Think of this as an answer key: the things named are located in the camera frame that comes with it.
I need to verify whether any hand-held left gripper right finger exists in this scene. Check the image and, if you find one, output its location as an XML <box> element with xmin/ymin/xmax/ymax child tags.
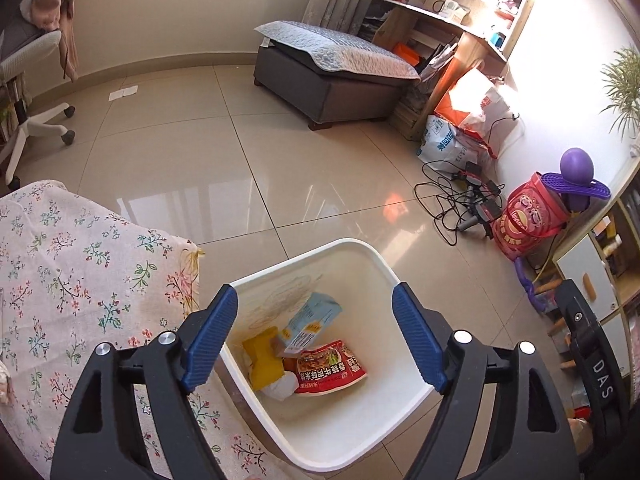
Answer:
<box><xmin>391</xmin><ymin>282</ymin><xmax>581</xmax><ymax>480</ymax></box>

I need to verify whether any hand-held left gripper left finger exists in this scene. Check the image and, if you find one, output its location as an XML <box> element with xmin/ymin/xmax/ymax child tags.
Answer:
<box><xmin>50</xmin><ymin>284</ymin><xmax>240</xmax><ymax>480</ymax></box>

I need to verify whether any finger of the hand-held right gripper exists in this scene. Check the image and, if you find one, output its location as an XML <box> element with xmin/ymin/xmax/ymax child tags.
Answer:
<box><xmin>555</xmin><ymin>279</ymin><xmax>601</xmax><ymax>361</ymax></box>

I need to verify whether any yellow packet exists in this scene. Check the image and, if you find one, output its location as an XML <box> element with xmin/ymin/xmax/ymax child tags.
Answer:
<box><xmin>242</xmin><ymin>326</ymin><xmax>286</xmax><ymax>391</ymax></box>

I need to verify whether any red snack packet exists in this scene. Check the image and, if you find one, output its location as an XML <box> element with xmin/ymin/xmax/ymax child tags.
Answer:
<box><xmin>292</xmin><ymin>339</ymin><xmax>367</xmax><ymax>395</ymax></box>

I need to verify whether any light blue snack packet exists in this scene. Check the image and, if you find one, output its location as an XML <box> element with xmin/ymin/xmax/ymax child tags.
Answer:
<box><xmin>282</xmin><ymin>292</ymin><xmax>343</xmax><ymax>356</ymax></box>

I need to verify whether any white plastic bin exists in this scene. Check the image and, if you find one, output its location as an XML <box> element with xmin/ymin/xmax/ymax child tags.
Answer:
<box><xmin>220</xmin><ymin>239</ymin><xmax>436</xmax><ymax>473</ymax></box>

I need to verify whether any white wooden cabinet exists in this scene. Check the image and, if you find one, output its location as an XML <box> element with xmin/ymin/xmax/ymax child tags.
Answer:
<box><xmin>547</xmin><ymin>195</ymin><xmax>640</xmax><ymax>341</ymax></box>

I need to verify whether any large red snack bag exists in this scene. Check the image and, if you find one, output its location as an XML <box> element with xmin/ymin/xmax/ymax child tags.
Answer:
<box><xmin>492</xmin><ymin>172</ymin><xmax>571</xmax><ymax>261</ymax></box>

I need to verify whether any floral tablecloth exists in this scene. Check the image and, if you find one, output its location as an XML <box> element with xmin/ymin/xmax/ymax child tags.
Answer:
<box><xmin>0</xmin><ymin>180</ymin><xmax>301</xmax><ymax>480</ymax></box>

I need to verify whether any purple ball toy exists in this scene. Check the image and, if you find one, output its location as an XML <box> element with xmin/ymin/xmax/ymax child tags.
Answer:
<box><xmin>545</xmin><ymin>147</ymin><xmax>613</xmax><ymax>213</ymax></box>

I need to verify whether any white and blue plastic bag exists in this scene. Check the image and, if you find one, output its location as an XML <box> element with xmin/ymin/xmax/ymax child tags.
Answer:
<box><xmin>417</xmin><ymin>115</ymin><xmax>493</xmax><ymax>173</ymax></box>

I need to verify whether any green potted plant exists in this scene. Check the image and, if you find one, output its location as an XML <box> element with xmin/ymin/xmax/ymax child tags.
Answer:
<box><xmin>600</xmin><ymin>45</ymin><xmax>640</xmax><ymax>138</ymax></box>

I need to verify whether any orange and white bag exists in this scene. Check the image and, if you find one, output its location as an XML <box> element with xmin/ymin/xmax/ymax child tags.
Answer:
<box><xmin>434</xmin><ymin>67</ymin><xmax>511</xmax><ymax>143</ymax></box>

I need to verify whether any dark grey ottoman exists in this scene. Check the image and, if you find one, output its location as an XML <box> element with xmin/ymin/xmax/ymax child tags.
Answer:
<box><xmin>253</xmin><ymin>42</ymin><xmax>401</xmax><ymax>131</ymax></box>

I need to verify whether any quilted grey cover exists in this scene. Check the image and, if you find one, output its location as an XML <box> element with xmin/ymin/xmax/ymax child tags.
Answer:
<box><xmin>254</xmin><ymin>20</ymin><xmax>421</xmax><ymax>81</ymax></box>

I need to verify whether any wooden desk with shelves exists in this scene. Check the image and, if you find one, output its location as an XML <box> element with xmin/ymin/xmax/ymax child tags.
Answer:
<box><xmin>360</xmin><ymin>0</ymin><xmax>536</xmax><ymax>141</ymax></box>

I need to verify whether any grey office chair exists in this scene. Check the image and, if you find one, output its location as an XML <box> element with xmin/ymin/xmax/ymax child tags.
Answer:
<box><xmin>0</xmin><ymin>25</ymin><xmax>76</xmax><ymax>191</ymax></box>

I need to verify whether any pink cloth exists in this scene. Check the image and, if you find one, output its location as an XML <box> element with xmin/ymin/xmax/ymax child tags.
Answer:
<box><xmin>20</xmin><ymin>0</ymin><xmax>81</xmax><ymax>81</ymax></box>

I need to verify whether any tangle of black cables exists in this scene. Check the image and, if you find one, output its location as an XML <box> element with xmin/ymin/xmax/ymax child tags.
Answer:
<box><xmin>414</xmin><ymin>160</ymin><xmax>506</xmax><ymax>246</ymax></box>

